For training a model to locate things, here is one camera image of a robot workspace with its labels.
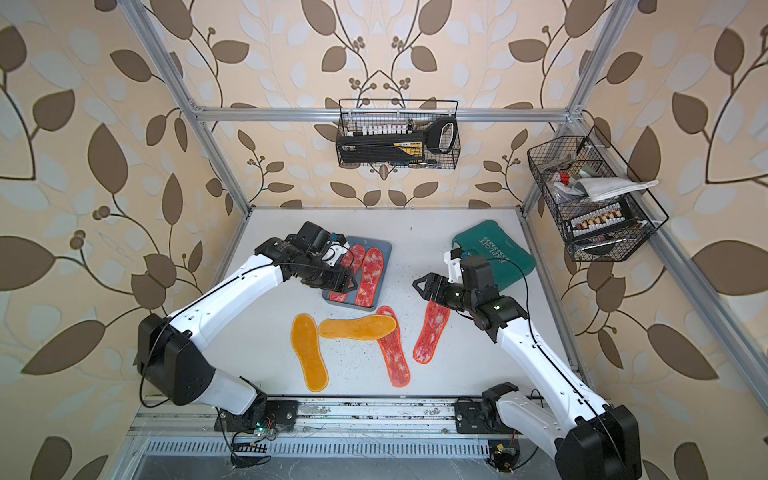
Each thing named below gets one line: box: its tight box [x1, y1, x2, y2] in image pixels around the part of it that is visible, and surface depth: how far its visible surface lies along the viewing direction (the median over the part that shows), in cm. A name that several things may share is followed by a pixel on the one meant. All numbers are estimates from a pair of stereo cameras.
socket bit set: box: [569, 202, 626, 238], surface depth 69 cm
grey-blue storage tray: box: [367, 239, 392, 311], surface depth 103 cm
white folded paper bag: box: [572, 178, 659, 202], surface depth 63 cm
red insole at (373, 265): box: [356, 248, 384, 308], surface depth 103 cm
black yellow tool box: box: [336, 132, 425, 163], surface depth 86 cm
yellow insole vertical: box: [291, 313, 329, 393], surface depth 87 cm
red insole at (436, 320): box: [413, 300, 450, 364], surface depth 90 cm
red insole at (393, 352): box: [376, 306, 410, 388], surface depth 86 cm
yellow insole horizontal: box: [318, 315, 397, 341], surface depth 91 cm
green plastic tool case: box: [452, 220, 537, 290], surface depth 106 cm
